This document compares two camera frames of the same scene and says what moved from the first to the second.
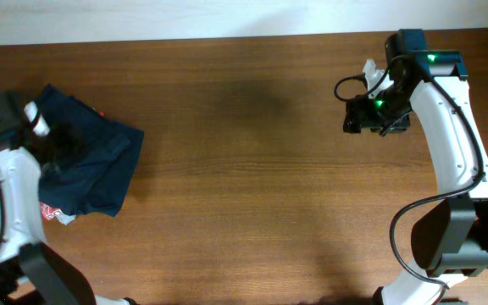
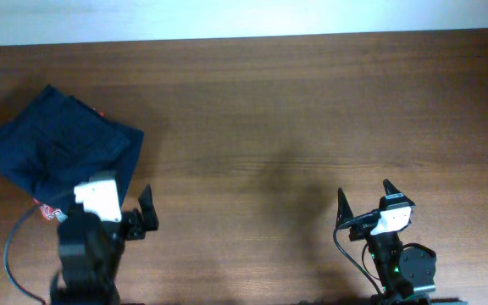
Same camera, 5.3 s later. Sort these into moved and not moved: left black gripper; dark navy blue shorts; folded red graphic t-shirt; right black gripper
Moved: right black gripper; left black gripper
Not moved: folded red graphic t-shirt; dark navy blue shorts
